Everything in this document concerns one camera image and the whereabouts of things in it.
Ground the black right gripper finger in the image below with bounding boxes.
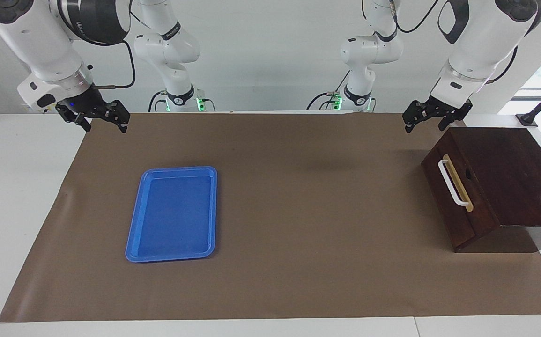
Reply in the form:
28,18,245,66
110,99,131,134
56,103,93,133

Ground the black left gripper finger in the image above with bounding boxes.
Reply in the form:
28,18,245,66
402,101,428,134
437,102,474,132

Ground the wooden drawer with white handle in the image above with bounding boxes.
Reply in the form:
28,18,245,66
421,130,499,251

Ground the dark wooden drawer cabinet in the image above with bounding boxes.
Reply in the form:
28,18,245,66
432,126,541,254

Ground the blue plastic tray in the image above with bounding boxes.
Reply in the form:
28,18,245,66
125,166,218,263

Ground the brown paper mat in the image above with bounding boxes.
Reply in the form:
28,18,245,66
0,111,541,323

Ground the black right base cable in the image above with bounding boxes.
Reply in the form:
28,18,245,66
148,90,170,113

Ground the black base cable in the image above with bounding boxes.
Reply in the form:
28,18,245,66
148,90,170,113
305,91,343,111

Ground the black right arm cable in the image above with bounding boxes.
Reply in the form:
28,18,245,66
93,40,137,90

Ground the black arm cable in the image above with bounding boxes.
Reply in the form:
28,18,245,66
93,40,137,90
390,0,519,85

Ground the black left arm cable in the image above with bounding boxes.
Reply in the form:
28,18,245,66
390,0,519,85

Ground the black left base cable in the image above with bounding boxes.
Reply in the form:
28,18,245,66
305,91,343,111

